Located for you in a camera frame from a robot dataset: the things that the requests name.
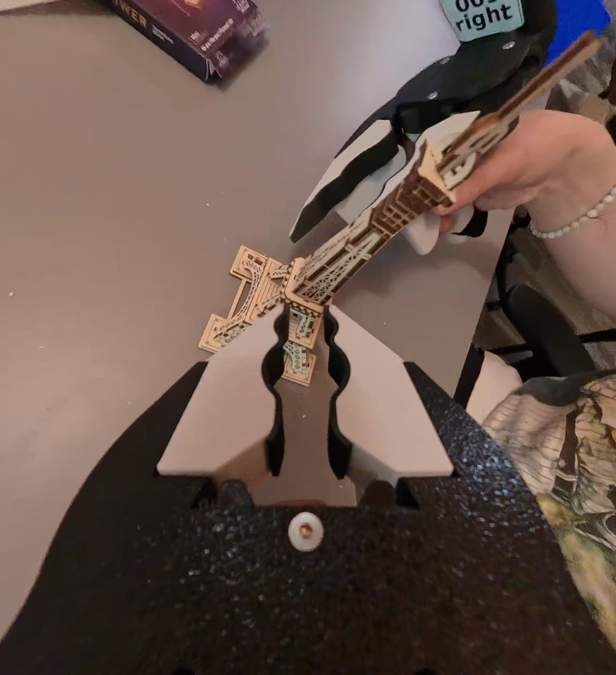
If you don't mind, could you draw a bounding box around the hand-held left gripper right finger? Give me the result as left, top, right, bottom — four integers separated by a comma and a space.
325, 304, 455, 481

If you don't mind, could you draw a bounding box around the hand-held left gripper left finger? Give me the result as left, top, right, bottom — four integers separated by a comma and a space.
156, 304, 291, 479

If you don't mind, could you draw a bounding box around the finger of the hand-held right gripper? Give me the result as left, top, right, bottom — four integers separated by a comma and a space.
289, 117, 426, 244
333, 196, 383, 226

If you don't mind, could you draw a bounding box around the wooden tower model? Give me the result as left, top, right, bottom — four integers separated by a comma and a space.
198, 31, 605, 389

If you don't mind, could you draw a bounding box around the grey desk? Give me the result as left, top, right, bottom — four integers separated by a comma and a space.
0, 0, 551, 668

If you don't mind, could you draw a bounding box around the black office chair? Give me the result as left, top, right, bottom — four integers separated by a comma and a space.
485, 211, 616, 380

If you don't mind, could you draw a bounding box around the purple puzzle box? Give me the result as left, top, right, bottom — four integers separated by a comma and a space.
100, 0, 269, 86

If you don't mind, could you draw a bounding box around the pearl bead bracelet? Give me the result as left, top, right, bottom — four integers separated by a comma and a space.
528, 150, 616, 240

